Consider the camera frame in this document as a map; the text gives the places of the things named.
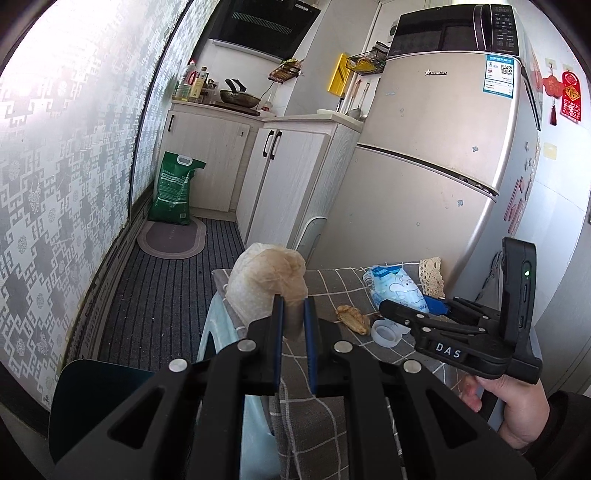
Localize white single-door kitchen cabinet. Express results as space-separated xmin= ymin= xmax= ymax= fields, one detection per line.
xmin=157 ymin=99 xmax=264 ymax=214

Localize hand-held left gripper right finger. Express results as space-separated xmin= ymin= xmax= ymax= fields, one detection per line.
xmin=304 ymin=295 xmax=539 ymax=480

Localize green rice bag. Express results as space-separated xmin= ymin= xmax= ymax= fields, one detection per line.
xmin=148 ymin=151 xmax=208 ymax=226

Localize white round plastic ring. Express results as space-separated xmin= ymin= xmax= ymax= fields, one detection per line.
xmin=370 ymin=319 xmax=411 ymax=350

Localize grey checked tablecloth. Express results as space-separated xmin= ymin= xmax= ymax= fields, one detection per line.
xmin=212 ymin=265 xmax=509 ymax=480

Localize black wire basket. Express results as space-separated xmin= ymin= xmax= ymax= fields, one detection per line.
xmin=346 ymin=52 xmax=387 ymax=75

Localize dark wok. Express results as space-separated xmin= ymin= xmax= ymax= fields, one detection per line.
xmin=219 ymin=78 xmax=262 ymax=108

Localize dark teal trash bin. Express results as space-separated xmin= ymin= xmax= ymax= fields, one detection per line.
xmin=48 ymin=359 xmax=161 ymax=466

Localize brown food peel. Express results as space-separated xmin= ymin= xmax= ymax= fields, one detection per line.
xmin=335 ymin=305 xmax=371 ymax=336

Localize yellow oil bottle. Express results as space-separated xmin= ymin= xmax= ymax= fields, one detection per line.
xmin=189 ymin=67 xmax=209 ymax=103

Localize clear oil bottle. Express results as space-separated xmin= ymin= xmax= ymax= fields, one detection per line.
xmin=175 ymin=60 xmax=197 ymax=101

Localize yellow cutting board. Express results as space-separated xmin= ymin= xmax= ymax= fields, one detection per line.
xmin=327 ymin=53 xmax=359 ymax=96

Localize person's right forearm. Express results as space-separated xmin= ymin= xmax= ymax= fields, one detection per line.
xmin=519 ymin=390 xmax=591 ymax=480

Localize white double-door kitchen cabinet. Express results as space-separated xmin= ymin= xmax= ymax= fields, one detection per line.
xmin=235 ymin=113 xmax=370 ymax=254

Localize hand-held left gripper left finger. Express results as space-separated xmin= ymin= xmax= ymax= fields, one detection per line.
xmin=53 ymin=294 xmax=284 ymax=480

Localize grey oval floor mat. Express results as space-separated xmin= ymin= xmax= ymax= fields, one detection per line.
xmin=137 ymin=216 xmax=209 ymax=260

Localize black microwave oven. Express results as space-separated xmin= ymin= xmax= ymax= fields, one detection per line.
xmin=385 ymin=4 xmax=521 ymax=59

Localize blue tissue packet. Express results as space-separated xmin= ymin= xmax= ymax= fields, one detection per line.
xmin=362 ymin=264 xmax=432 ymax=320

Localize light blue plastic stool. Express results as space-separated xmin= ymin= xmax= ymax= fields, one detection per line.
xmin=196 ymin=293 xmax=283 ymax=480

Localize cream lace doily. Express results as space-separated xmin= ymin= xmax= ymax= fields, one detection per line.
xmin=418 ymin=257 xmax=447 ymax=299

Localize hanging metal utensils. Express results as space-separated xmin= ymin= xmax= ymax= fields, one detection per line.
xmin=339 ymin=78 xmax=371 ymax=121

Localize beige refrigerator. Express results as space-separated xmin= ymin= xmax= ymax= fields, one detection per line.
xmin=307 ymin=53 xmax=544 ymax=315

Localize striped grey floor carpet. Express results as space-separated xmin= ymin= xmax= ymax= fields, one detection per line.
xmin=97 ymin=215 xmax=249 ymax=371

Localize wire spice rack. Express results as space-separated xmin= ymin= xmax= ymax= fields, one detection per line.
xmin=269 ymin=59 xmax=304 ymax=84

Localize black range hood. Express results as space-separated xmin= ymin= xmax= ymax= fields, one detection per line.
xmin=206 ymin=0 xmax=322 ymax=64

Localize red knot ornament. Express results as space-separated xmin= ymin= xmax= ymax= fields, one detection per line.
xmin=542 ymin=73 xmax=564 ymax=127

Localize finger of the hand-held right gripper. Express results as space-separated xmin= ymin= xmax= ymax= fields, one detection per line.
xmin=379 ymin=299 xmax=483 ymax=344
xmin=422 ymin=295 xmax=505 ymax=324

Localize person's right hand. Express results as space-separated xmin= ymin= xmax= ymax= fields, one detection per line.
xmin=461 ymin=373 xmax=551 ymax=451

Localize red paper charm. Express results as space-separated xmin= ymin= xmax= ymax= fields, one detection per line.
xmin=560 ymin=71 xmax=583 ymax=123

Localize translucent plastic bag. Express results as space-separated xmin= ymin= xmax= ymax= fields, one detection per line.
xmin=226 ymin=243 xmax=309 ymax=343

